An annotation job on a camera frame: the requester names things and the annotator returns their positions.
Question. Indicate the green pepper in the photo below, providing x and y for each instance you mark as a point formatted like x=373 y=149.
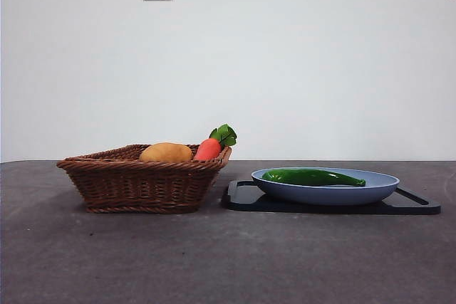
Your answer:
x=306 y=177

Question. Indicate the blue round plate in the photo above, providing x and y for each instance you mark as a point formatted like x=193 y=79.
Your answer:
x=320 y=195

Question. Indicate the orange carrot with green leaves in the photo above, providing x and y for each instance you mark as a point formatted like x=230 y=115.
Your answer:
x=208 y=148

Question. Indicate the yellow-brown potato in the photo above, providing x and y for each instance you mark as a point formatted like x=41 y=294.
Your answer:
x=165 y=152

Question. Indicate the black rectangular tray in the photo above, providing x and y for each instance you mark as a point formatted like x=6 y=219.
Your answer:
x=246 y=204

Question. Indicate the brown wicker basket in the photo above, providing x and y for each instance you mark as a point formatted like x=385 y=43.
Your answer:
x=142 y=186

